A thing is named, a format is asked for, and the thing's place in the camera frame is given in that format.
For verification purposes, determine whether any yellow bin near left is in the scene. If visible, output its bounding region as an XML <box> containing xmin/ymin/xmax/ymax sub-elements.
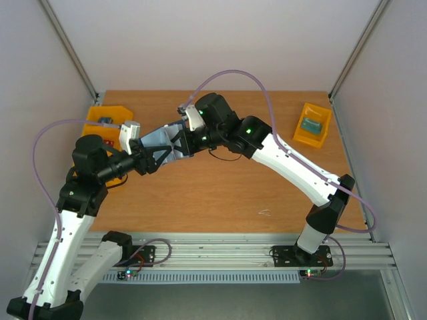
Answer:
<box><xmin>67</xmin><ymin>167</ymin><xmax>128</xmax><ymax>189</ymax></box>

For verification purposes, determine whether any right controller board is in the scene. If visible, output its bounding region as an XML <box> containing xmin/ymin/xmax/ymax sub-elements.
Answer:
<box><xmin>300</xmin><ymin>269</ymin><xmax>323</xmax><ymax>278</ymax></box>

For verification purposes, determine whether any yellow bin right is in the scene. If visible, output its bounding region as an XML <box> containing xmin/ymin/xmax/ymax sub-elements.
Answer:
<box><xmin>293</xmin><ymin>103</ymin><xmax>332</xmax><ymax>149</ymax></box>

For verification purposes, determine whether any teal card in bin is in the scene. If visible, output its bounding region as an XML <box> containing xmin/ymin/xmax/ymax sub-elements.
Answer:
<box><xmin>300</xmin><ymin>117</ymin><xmax>323</xmax><ymax>135</ymax></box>

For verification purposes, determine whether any grey slotted cable duct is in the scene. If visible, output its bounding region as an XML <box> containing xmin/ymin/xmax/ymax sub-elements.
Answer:
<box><xmin>100</xmin><ymin>270</ymin><xmax>300</xmax><ymax>285</ymax></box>

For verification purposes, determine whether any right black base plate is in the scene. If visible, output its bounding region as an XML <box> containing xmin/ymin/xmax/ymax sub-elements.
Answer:
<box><xmin>269</xmin><ymin>245</ymin><xmax>334</xmax><ymax>267</ymax></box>

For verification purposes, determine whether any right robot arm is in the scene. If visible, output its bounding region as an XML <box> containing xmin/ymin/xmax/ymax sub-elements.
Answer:
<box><xmin>171</xmin><ymin>93</ymin><xmax>355</xmax><ymax>266</ymax></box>

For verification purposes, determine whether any yellow bin far left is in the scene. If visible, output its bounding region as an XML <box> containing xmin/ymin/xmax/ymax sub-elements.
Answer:
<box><xmin>86</xmin><ymin>105</ymin><xmax>133</xmax><ymax>125</ymax></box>

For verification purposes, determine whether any controller board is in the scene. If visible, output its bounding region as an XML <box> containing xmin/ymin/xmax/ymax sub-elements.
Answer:
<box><xmin>300</xmin><ymin>269</ymin><xmax>323</xmax><ymax>278</ymax></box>
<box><xmin>117</xmin><ymin>269</ymin><xmax>139</xmax><ymax>281</ymax></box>

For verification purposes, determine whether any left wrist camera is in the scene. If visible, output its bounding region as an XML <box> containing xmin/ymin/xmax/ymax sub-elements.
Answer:
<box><xmin>119</xmin><ymin>121</ymin><xmax>140</xmax><ymax>155</ymax></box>

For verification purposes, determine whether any yellow bin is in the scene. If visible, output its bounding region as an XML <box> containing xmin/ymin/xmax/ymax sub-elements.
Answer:
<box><xmin>81</xmin><ymin>124</ymin><xmax>122</xmax><ymax>151</ymax></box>
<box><xmin>86</xmin><ymin>105</ymin><xmax>133</xmax><ymax>125</ymax></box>
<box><xmin>293</xmin><ymin>103</ymin><xmax>332</xmax><ymax>149</ymax></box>
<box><xmin>67</xmin><ymin>167</ymin><xmax>128</xmax><ymax>189</ymax></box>

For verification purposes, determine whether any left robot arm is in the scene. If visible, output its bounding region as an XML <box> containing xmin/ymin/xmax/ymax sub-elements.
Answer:
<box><xmin>7</xmin><ymin>135</ymin><xmax>173</xmax><ymax>319</ymax></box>

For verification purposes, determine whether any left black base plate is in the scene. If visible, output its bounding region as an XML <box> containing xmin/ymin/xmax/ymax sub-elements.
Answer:
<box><xmin>115</xmin><ymin>245</ymin><xmax>156</xmax><ymax>267</ymax></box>

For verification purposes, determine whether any blue card holder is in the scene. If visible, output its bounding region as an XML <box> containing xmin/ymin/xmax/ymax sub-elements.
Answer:
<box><xmin>139</xmin><ymin>120</ymin><xmax>185</xmax><ymax>165</ymax></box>

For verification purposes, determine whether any left controller board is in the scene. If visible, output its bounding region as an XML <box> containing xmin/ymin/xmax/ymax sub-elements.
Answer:
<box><xmin>117</xmin><ymin>269</ymin><xmax>139</xmax><ymax>281</ymax></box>

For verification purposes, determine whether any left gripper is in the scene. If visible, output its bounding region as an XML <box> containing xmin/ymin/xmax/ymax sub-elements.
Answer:
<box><xmin>99</xmin><ymin>137</ymin><xmax>172</xmax><ymax>181</ymax></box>

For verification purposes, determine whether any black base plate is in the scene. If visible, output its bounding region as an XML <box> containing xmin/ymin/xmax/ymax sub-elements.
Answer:
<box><xmin>269</xmin><ymin>245</ymin><xmax>334</xmax><ymax>267</ymax></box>
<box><xmin>115</xmin><ymin>245</ymin><xmax>156</xmax><ymax>267</ymax></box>

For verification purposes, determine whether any yellow bin middle left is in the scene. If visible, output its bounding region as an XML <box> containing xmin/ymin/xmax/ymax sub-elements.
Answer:
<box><xmin>81</xmin><ymin>124</ymin><xmax>122</xmax><ymax>151</ymax></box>

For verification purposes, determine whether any red card in bin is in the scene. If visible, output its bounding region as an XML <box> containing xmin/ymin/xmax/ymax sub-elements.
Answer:
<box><xmin>103</xmin><ymin>140</ymin><xmax>114</xmax><ymax>147</ymax></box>

